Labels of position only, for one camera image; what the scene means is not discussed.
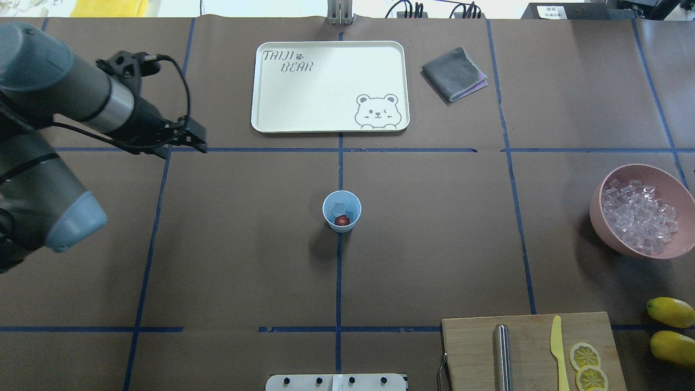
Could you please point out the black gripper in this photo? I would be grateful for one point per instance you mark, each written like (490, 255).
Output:
(145, 119)

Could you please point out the clear ice cubes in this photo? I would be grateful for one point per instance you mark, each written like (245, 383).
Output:
(339, 209)

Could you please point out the red strawberry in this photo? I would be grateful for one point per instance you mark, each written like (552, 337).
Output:
(342, 220)

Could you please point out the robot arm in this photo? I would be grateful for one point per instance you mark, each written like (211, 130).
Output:
(46, 84)

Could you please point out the light blue cup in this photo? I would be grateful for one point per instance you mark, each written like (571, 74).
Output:
(354, 208)

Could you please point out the pink bowl of ice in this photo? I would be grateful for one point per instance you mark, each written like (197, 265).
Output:
(643, 212)

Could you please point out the cream bear tray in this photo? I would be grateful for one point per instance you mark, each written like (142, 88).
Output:
(330, 86)

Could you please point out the yellow cloth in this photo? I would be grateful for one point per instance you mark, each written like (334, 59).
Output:
(116, 9)

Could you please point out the grey folded cloth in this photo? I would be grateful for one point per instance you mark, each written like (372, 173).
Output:
(454, 75)

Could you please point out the wooden cutting board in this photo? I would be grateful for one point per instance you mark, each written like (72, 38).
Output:
(469, 344)

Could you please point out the steel rod black tip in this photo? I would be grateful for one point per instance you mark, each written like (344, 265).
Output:
(502, 358)

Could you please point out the black power box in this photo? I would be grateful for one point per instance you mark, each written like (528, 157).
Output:
(566, 11)

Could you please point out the yellow plastic knife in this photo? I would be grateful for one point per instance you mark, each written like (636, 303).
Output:
(557, 350)

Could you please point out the yellow lemon near bowl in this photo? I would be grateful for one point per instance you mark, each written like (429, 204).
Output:
(671, 312)

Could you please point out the yellow lemon near edge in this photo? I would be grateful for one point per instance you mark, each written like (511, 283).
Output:
(674, 348)

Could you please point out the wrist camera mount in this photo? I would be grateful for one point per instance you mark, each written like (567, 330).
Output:
(130, 68)

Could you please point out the aluminium frame post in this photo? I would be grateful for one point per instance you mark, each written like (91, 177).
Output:
(340, 12)

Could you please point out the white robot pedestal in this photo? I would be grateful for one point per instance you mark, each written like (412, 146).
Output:
(367, 381)

